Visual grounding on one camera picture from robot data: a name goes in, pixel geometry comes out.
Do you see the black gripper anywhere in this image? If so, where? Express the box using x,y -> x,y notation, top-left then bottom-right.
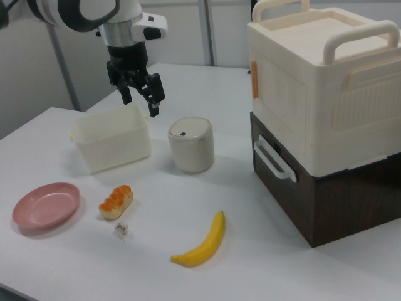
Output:
106,41 -> 166,119

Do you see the orange glazed bread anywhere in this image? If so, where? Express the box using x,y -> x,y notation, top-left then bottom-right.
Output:
98,184 -> 135,221

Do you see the pink plate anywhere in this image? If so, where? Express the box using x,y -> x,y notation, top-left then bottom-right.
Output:
12,182 -> 82,233

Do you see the white plastic tub container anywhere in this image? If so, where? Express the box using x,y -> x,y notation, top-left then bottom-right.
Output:
68,103 -> 153,175

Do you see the small cream trash can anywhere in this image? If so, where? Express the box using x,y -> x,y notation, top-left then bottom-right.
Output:
167,116 -> 216,175

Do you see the orange tape strip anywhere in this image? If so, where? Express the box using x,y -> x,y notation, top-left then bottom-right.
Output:
251,61 -> 261,100

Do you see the small crumpled paper scrap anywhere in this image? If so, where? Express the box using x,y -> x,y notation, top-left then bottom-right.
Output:
113,221 -> 130,241

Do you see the cream plastic storage box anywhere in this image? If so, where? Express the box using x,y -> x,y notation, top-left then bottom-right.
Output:
246,0 -> 401,177

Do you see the yellow banana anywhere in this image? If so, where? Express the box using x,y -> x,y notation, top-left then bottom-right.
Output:
170,209 -> 227,268

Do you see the dark brown drawer cabinet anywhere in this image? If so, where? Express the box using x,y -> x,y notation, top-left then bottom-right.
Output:
249,110 -> 401,249

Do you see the grey partition post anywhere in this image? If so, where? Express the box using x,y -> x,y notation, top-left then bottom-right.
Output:
46,24 -> 80,111
204,0 -> 218,68

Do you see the white drawer handle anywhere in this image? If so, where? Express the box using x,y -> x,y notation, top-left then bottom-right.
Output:
253,135 -> 298,183

